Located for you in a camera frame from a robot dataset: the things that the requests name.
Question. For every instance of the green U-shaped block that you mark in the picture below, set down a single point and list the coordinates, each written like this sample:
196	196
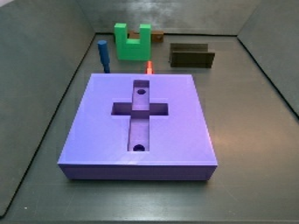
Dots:
133	49

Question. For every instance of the purple board with cross slot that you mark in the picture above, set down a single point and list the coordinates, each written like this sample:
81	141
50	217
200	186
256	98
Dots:
139	130

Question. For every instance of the small red peg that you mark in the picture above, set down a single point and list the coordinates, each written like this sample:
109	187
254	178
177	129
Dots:
150	67

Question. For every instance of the blue cylindrical peg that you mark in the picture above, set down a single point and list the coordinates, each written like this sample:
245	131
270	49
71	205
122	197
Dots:
103	55

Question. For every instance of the brown wooden block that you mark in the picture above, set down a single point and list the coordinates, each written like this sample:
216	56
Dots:
157	36

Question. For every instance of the black U-channel bracket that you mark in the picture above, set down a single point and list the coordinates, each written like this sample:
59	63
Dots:
192	55

